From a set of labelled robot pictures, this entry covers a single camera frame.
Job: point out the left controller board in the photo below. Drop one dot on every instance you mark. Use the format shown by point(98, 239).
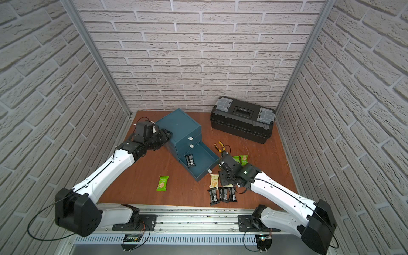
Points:
point(131, 242)

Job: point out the yellow handled pliers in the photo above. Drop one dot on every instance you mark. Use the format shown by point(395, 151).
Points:
point(221, 148)

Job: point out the black plastic toolbox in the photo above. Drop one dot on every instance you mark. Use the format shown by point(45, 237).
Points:
point(243, 119)

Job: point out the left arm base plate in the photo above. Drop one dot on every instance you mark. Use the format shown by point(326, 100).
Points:
point(140, 221)

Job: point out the teal drawer cabinet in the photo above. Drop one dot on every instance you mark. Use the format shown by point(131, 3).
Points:
point(186, 132)

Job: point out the corner aluminium profile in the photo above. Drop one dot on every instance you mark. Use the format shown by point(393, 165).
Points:
point(325, 11)
point(74, 15)

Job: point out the yellow cookie packet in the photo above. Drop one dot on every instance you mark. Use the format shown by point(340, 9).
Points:
point(214, 181)

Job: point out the black cookie packet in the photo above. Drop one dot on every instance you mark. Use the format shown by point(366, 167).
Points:
point(213, 196)
point(232, 195)
point(223, 192)
point(190, 161)

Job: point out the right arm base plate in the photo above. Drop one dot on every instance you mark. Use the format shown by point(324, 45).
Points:
point(247, 223)

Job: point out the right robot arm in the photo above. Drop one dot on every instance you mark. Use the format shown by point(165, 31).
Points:
point(313, 222)

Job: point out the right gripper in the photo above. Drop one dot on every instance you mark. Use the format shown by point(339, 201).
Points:
point(222, 181)

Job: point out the aluminium mounting rail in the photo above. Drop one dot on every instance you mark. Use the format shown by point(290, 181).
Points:
point(178, 220)

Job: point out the right controller board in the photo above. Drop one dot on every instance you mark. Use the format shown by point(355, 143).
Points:
point(264, 242)

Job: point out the right corner aluminium profile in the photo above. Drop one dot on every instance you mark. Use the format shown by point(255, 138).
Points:
point(325, 11)

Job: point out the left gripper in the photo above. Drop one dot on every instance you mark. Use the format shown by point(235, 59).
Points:
point(162, 137)

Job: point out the left corner aluminium profile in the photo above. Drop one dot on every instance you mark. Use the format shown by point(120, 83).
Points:
point(74, 15)

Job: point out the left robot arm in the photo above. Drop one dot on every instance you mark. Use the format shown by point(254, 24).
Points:
point(76, 209)

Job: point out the controller board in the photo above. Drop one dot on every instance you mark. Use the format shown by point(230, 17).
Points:
point(264, 242)
point(131, 242)

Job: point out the green cookie packet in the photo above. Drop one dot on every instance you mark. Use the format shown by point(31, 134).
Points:
point(244, 159)
point(237, 159)
point(162, 183)

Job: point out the teal bottom drawer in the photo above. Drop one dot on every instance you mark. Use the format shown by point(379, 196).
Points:
point(203, 157)

